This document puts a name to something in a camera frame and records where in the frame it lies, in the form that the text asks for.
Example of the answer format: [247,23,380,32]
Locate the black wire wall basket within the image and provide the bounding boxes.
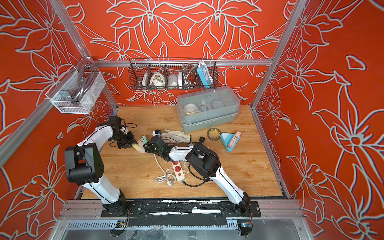
[129,58,218,90]

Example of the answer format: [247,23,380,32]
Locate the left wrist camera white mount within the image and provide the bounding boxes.
[121,127,128,135]

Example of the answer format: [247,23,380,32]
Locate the white work glove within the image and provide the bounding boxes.
[161,130,192,144]

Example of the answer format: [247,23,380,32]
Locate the clear plastic wall bin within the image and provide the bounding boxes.
[46,67,106,115]

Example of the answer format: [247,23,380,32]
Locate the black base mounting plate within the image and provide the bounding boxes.
[101,197,262,219]

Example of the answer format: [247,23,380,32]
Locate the black power cable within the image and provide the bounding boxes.
[181,136,211,188]

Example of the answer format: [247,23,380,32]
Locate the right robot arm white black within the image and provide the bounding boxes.
[144,135,251,217]

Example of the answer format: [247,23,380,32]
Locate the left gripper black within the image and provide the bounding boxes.
[111,131,137,149]

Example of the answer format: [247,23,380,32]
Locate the round pink socket hub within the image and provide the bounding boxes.
[136,144,146,154]

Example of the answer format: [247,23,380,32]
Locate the blue power strip in basket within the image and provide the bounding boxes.
[197,61,214,89]

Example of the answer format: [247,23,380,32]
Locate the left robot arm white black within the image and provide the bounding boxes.
[65,116,137,216]

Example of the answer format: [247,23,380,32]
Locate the white power strip red sockets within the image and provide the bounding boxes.
[172,161,185,183]

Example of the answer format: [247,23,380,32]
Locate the roll of brown tape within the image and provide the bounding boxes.
[207,128,222,141]

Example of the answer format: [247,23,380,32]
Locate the white cable of round hub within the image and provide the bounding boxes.
[152,152,177,187]

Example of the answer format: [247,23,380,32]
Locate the translucent grey storage box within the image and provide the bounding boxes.
[177,86,241,133]

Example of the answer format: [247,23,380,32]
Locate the blue triangular power strip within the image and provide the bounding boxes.
[220,131,241,153]

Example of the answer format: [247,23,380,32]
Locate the small green plug adapter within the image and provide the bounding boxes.
[141,136,148,144]

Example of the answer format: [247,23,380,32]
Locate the grey cables in basket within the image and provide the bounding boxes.
[182,62,198,88]

